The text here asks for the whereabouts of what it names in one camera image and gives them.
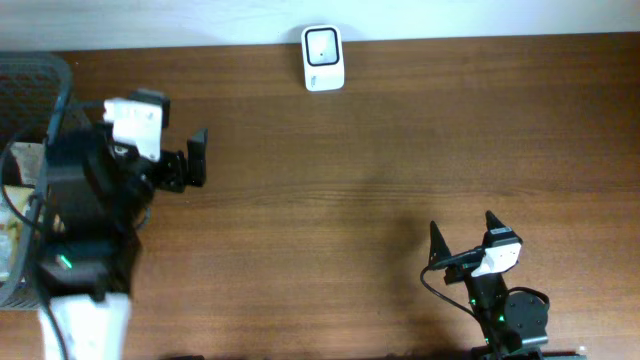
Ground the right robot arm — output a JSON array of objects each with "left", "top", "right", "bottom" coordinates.
[{"left": 419, "top": 211, "right": 550, "bottom": 359}]

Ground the white barcode scanner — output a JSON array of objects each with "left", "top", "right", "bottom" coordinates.
[{"left": 300, "top": 24, "right": 345, "bottom": 92}]

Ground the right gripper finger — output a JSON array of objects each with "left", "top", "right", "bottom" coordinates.
[
  {"left": 428, "top": 221, "right": 451, "bottom": 268},
  {"left": 485, "top": 210, "right": 510, "bottom": 235}
]

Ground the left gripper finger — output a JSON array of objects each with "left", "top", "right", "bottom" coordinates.
[
  {"left": 128, "top": 88, "right": 171, "bottom": 128},
  {"left": 187, "top": 128, "right": 208, "bottom": 187}
]

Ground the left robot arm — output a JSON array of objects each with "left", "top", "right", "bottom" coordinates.
[{"left": 30, "top": 89, "right": 208, "bottom": 359}]

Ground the dark grey mesh basket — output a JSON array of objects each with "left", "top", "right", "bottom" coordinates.
[{"left": 1, "top": 51, "right": 73, "bottom": 311}]

